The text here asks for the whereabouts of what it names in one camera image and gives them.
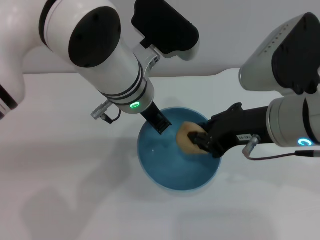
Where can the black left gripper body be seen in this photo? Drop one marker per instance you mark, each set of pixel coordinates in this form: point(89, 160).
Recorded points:
point(151, 115)

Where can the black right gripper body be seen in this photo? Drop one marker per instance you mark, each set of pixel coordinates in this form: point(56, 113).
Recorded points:
point(237, 127)

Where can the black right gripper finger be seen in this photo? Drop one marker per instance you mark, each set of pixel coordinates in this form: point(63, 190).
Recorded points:
point(205, 126)
point(201, 141)

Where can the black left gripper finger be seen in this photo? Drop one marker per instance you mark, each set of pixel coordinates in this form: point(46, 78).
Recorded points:
point(162, 125)

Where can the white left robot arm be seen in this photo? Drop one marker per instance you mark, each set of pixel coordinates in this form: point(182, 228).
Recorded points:
point(100, 50)

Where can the beige egg yolk pastry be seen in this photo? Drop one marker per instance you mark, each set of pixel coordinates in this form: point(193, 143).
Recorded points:
point(185, 140)

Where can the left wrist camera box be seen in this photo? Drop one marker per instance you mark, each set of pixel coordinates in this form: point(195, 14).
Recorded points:
point(165, 27)

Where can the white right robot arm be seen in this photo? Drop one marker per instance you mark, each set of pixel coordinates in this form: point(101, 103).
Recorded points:
point(287, 120)

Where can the blue ceramic bowl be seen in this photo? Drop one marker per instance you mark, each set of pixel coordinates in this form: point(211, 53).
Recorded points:
point(170, 172)

